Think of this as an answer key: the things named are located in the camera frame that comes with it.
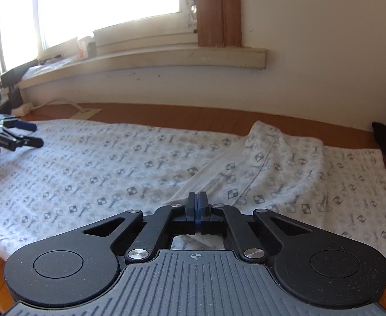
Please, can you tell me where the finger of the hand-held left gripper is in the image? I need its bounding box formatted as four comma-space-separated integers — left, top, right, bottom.
0, 117, 38, 132
2, 131, 45, 152

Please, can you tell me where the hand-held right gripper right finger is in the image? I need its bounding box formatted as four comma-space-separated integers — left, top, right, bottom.
198, 192, 312, 265

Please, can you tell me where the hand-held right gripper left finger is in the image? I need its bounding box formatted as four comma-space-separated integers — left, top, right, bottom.
82, 192, 198, 265

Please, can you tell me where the white checker-print pajama garment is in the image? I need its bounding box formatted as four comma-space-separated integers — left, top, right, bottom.
0, 120, 386, 265

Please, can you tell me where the white power strip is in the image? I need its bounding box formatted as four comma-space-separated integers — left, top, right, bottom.
11, 102, 33, 116

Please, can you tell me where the clear plastic bag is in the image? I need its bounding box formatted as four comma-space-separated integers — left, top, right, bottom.
25, 54, 81, 76

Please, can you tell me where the clear jar with orange label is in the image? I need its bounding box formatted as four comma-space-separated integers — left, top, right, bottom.
77, 36, 97, 59

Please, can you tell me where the bright window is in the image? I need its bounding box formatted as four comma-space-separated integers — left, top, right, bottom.
0, 0, 198, 73

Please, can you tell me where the beige window sill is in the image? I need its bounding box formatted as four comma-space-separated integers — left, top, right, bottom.
18, 47, 267, 89

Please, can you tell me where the clear plastic hanging clip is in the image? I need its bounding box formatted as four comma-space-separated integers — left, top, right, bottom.
184, 0, 198, 33

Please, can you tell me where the brown wooden window trim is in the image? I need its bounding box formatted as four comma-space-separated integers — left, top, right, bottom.
194, 0, 243, 47

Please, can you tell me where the white power strip cord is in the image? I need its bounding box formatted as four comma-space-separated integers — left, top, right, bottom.
31, 98, 83, 114

